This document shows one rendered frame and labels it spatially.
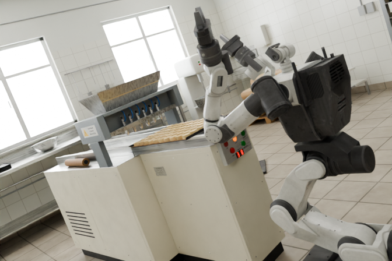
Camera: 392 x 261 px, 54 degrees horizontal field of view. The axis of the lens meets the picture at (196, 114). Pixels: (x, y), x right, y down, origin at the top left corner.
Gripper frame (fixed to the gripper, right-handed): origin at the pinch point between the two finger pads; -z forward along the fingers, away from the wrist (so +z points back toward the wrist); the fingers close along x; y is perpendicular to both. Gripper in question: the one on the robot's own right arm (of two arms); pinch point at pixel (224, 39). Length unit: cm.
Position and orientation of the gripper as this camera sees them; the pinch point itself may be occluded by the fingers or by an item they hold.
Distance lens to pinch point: 204.5
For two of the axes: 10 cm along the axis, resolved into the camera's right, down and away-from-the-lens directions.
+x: -7.2, 6.5, -2.4
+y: 0.1, 3.5, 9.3
